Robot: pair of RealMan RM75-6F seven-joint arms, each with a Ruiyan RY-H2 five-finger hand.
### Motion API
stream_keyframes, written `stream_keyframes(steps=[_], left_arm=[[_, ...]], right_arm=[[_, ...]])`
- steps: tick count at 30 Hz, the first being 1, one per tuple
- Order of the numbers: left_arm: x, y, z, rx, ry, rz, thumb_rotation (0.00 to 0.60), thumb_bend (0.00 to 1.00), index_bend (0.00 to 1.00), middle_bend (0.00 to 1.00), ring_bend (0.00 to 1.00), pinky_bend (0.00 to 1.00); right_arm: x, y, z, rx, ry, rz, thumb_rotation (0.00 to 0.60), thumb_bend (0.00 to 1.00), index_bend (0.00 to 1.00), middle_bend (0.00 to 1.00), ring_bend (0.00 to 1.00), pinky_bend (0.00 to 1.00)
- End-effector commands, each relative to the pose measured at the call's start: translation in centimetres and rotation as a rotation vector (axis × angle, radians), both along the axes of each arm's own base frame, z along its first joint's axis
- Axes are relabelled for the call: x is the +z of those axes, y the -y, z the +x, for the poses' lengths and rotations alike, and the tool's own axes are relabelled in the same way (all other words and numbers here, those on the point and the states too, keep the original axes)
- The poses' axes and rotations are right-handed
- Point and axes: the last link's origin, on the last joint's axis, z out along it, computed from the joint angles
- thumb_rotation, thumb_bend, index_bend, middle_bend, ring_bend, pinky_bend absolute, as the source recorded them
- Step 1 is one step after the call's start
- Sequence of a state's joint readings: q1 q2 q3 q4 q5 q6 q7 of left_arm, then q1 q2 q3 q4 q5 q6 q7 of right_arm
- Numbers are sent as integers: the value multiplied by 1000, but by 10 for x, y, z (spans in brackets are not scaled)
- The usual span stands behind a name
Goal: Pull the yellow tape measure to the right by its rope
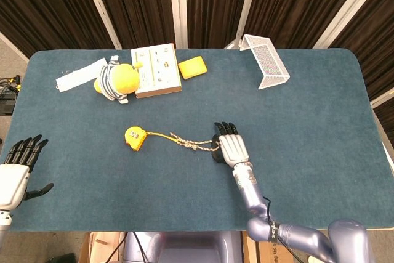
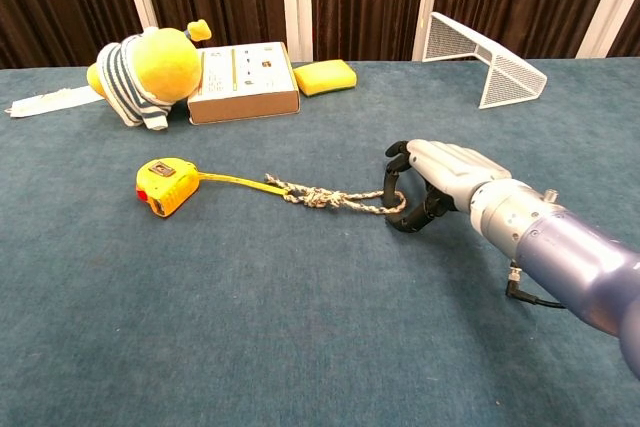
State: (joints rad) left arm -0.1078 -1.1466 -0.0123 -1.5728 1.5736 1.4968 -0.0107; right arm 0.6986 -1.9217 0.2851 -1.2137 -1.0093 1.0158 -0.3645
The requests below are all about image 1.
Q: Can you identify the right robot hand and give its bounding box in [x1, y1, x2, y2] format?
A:
[211, 121, 254, 168]

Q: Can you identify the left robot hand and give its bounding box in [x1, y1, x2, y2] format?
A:
[0, 134, 55, 210]

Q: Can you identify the braided beige rope loop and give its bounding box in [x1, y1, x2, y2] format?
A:
[170, 132, 221, 152]

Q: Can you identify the yellow tape measure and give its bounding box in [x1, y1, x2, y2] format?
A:
[124, 125, 179, 152]

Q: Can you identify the blue table mat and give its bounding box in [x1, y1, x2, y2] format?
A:
[6, 47, 389, 233]

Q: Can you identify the yellow sponge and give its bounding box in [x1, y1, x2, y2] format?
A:
[177, 55, 207, 80]

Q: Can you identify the white metal mesh rack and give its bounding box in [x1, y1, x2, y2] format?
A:
[239, 34, 291, 91]

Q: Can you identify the lavender robot torso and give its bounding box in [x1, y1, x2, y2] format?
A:
[123, 231, 244, 263]

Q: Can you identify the brown cardboard box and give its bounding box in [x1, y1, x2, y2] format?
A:
[78, 232, 127, 263]
[241, 231, 297, 263]

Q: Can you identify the white wooden board box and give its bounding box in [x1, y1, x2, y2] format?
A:
[131, 43, 183, 99]

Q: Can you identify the white paper tag strip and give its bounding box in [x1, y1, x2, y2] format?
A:
[55, 57, 108, 93]

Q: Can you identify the yellow plush toy striped shirt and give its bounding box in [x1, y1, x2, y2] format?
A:
[94, 55, 144, 105]

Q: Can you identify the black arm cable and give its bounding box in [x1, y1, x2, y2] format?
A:
[261, 196, 305, 263]

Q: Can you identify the black cables and equipment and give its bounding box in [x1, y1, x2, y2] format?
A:
[0, 74, 22, 116]

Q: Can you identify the white partition frame post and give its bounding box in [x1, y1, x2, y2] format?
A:
[78, 0, 123, 50]
[313, 0, 378, 49]
[168, 0, 188, 49]
[226, 0, 262, 49]

